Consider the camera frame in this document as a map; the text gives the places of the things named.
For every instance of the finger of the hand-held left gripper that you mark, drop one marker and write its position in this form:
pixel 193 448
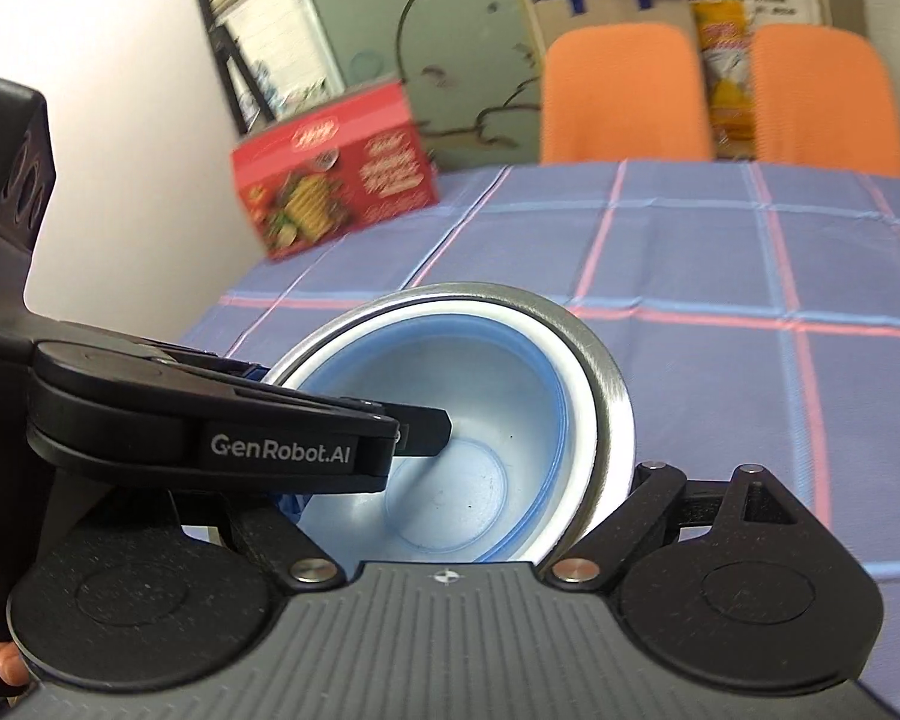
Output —
pixel 225 369
pixel 424 431

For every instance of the blue plastic bowl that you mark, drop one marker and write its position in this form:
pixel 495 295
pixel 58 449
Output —
pixel 480 390

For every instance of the black metal stand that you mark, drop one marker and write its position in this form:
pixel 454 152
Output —
pixel 232 67

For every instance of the red cracker box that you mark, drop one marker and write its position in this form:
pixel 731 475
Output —
pixel 330 180

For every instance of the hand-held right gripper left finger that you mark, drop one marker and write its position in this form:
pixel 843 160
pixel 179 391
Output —
pixel 270 540

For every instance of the brown paper bag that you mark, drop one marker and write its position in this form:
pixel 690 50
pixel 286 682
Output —
pixel 555 22

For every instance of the blue plaid tablecloth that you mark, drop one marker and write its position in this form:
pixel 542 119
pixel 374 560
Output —
pixel 720 255

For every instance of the orange chair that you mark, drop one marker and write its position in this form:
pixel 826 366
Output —
pixel 622 97
pixel 825 97

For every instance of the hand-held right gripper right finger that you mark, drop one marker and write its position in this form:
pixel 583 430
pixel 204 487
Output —
pixel 637 510

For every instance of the yellow snack packet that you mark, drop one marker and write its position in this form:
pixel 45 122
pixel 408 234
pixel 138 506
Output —
pixel 727 90

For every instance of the frosted glass panel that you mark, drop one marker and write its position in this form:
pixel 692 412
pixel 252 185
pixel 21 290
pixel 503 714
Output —
pixel 375 15

